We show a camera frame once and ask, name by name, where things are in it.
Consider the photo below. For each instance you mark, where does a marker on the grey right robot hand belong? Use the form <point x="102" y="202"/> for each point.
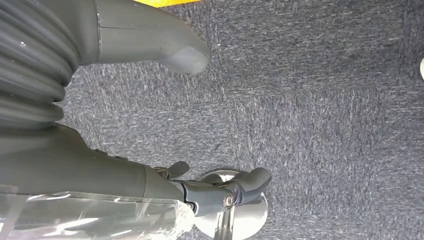
<point x="66" y="165"/>

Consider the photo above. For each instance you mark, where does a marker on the yellow floor tape strip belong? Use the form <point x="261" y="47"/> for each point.
<point x="165" y="2"/>

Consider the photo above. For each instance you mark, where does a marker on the clear plastic cover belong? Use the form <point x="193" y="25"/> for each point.
<point x="99" y="218"/>

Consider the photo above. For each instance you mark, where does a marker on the small white round object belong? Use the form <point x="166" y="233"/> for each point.
<point x="422" y="69"/>

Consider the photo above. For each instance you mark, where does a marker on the chrome round base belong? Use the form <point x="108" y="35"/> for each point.
<point x="245" y="222"/>

